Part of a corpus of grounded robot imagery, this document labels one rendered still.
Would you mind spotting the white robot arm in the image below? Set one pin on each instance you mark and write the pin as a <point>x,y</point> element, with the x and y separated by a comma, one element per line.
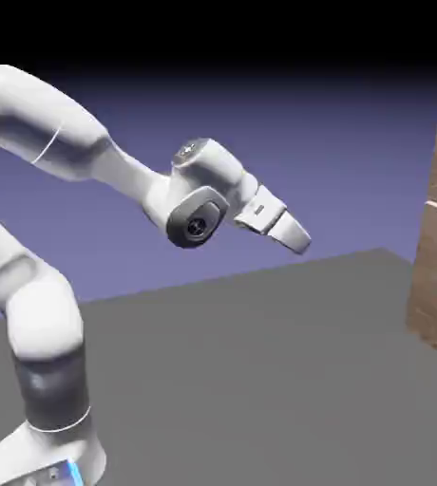
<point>47,136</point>

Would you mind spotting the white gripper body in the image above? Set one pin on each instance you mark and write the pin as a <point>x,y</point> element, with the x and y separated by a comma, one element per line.
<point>291,231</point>

